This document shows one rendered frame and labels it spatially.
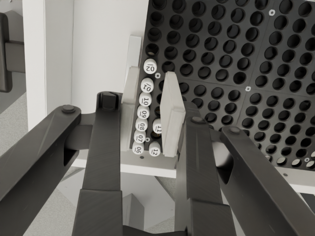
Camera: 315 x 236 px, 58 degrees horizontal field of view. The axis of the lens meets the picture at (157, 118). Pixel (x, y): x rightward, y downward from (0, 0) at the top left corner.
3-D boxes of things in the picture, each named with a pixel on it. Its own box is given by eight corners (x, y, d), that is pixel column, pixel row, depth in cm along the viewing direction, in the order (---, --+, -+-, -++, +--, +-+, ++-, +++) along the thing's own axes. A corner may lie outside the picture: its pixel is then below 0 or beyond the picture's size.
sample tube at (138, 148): (134, 133, 35) (131, 154, 30) (135, 124, 34) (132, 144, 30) (144, 134, 35) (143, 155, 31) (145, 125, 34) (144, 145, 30)
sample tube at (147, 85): (146, 65, 31) (144, 78, 27) (155, 71, 31) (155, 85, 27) (140, 75, 31) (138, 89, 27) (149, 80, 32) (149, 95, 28)
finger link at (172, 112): (172, 109, 15) (186, 111, 15) (166, 70, 21) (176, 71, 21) (162, 157, 16) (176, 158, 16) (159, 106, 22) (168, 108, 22)
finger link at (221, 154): (186, 139, 14) (246, 147, 14) (177, 99, 18) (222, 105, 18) (180, 165, 14) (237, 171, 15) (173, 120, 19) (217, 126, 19)
